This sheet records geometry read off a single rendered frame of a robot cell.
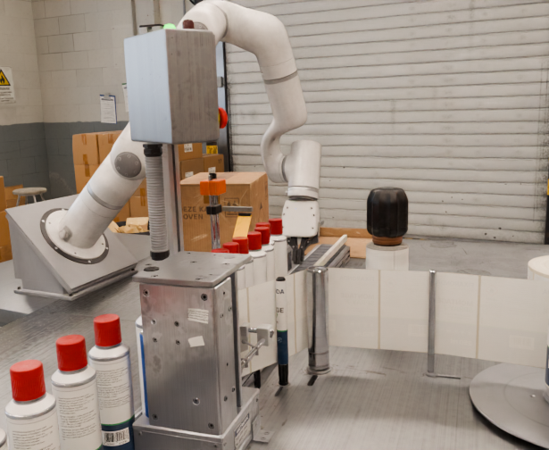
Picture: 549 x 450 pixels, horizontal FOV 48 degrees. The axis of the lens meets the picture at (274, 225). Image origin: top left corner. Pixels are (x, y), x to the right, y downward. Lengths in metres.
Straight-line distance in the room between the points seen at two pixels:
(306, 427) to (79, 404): 0.35
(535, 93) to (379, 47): 1.34
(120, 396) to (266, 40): 0.97
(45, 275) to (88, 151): 3.52
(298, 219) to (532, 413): 0.85
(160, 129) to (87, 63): 6.48
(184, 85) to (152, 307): 0.43
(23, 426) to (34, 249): 1.16
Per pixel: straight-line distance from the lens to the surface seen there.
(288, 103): 1.57
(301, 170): 1.64
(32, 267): 1.87
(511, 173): 5.42
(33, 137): 7.98
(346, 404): 1.01
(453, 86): 5.45
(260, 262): 1.27
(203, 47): 1.09
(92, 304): 1.74
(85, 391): 0.77
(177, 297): 0.76
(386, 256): 1.21
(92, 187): 1.78
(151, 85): 1.11
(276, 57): 1.54
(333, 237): 2.37
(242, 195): 1.82
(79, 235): 1.85
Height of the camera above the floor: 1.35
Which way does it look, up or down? 11 degrees down
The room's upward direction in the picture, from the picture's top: 2 degrees counter-clockwise
